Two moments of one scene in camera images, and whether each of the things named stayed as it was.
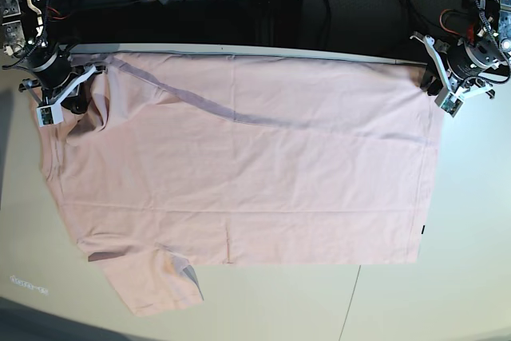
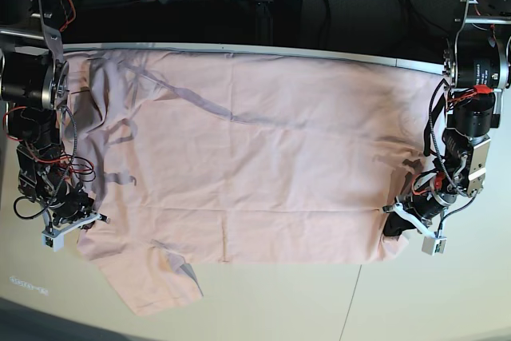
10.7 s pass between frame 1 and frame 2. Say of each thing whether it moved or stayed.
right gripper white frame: moved
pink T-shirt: stayed
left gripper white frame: moved
